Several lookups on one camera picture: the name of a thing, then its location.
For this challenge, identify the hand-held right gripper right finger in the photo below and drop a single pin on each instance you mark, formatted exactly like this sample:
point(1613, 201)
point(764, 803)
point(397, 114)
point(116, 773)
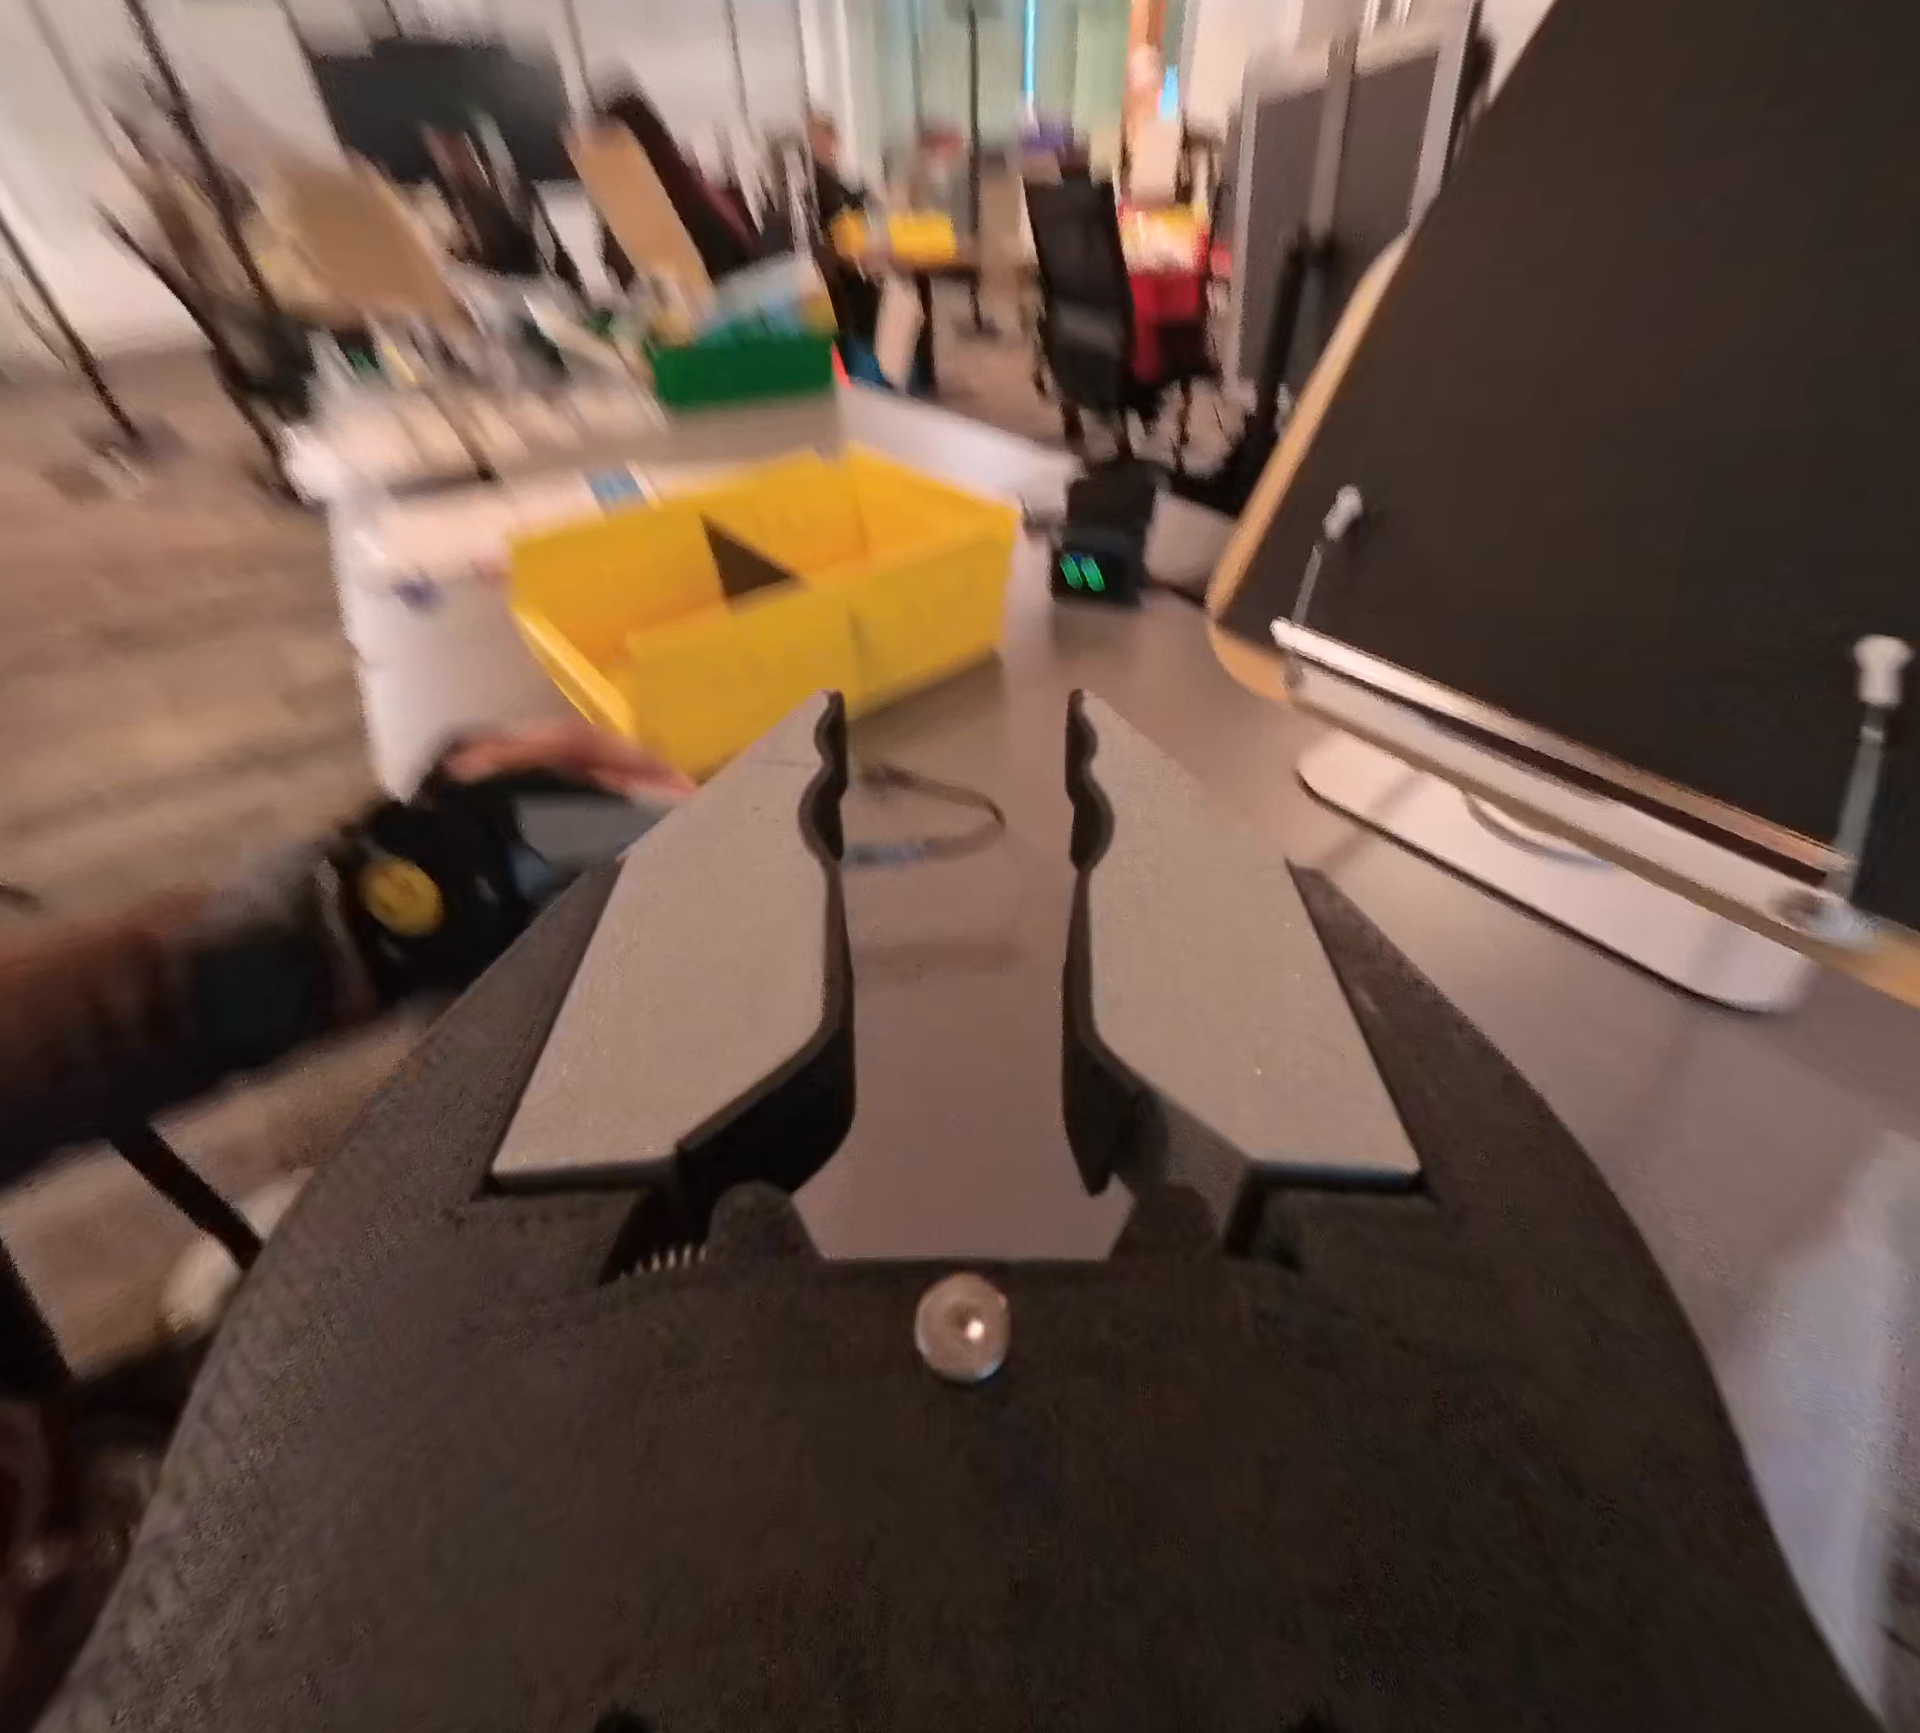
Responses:
point(1231, 999)

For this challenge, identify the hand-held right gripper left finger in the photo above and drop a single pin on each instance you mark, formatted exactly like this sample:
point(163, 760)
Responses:
point(674, 984)

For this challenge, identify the person's left forearm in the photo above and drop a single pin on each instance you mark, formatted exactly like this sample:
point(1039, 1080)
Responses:
point(134, 1013)

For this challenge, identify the person's left hand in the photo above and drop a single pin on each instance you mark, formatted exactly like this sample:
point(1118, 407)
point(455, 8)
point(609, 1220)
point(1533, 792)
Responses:
point(571, 762)

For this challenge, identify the yellow plastic bin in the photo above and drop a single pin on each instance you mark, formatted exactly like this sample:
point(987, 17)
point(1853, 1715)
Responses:
point(780, 624)

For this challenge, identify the black charger with green lights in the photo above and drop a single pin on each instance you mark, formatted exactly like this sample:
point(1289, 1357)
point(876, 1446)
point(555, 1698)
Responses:
point(1103, 549)

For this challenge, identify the green plastic bin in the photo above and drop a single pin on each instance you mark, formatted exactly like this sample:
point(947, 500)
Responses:
point(742, 364)

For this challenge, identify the black office chair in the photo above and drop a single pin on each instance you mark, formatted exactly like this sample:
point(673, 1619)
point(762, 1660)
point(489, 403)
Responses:
point(1089, 278)

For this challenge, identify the white plastic bin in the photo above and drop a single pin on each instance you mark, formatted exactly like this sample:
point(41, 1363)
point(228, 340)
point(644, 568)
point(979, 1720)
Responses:
point(1853, 1388)

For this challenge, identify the black monitor silver stand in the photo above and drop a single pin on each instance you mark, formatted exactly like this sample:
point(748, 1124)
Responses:
point(1651, 338)

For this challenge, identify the grey partition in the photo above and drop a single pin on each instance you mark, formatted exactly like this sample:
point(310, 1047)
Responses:
point(1350, 203)

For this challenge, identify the black wall screen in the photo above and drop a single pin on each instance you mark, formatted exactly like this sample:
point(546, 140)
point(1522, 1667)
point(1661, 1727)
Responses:
point(435, 112)

